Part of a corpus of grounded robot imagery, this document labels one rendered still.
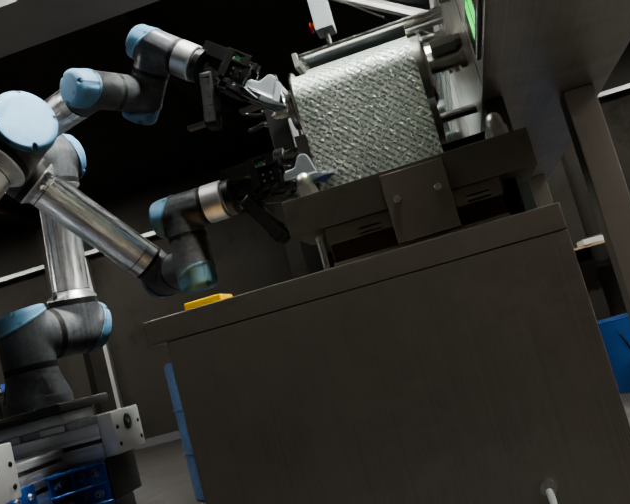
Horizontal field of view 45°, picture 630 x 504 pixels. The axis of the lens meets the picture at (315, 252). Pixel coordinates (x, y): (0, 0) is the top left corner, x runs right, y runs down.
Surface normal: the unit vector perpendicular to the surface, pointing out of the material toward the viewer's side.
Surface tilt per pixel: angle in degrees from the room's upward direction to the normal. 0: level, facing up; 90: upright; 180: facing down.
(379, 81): 90
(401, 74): 90
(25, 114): 85
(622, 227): 90
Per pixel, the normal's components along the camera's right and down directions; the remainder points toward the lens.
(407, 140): -0.21, -0.07
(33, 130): 0.60, -0.35
